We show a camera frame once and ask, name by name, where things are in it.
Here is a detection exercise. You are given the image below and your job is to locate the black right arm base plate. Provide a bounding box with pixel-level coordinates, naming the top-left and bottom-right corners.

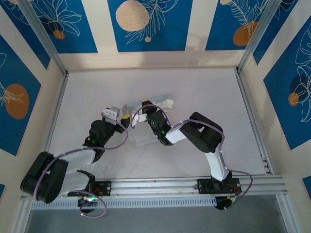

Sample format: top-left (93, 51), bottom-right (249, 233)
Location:
top-left (197, 178), bottom-right (242, 195)

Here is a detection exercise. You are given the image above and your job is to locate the black controller board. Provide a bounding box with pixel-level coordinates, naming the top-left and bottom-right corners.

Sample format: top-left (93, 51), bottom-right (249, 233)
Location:
top-left (215, 196), bottom-right (241, 211)
top-left (77, 195), bottom-right (99, 215)

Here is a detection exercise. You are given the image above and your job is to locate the white paper box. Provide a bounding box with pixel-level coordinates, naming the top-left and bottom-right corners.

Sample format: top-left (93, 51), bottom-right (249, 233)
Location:
top-left (122, 93), bottom-right (175, 148)

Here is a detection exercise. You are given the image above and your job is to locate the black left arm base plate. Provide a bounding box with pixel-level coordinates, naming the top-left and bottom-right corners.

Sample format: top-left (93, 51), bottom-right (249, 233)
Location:
top-left (67, 180), bottom-right (112, 198)

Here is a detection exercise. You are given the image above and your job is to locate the aluminium side rail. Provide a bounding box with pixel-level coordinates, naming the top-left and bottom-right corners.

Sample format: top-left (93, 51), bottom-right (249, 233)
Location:
top-left (45, 72), bottom-right (70, 153)
top-left (234, 68), bottom-right (274, 176)

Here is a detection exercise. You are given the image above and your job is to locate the aluminium frame post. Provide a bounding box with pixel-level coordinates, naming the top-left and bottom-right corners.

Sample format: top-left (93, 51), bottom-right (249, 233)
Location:
top-left (237, 0), bottom-right (300, 73)
top-left (18, 0), bottom-right (69, 76)

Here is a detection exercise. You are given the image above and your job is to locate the long aluminium base rail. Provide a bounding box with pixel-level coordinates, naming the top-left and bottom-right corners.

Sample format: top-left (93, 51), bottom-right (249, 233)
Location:
top-left (20, 175), bottom-right (289, 201)

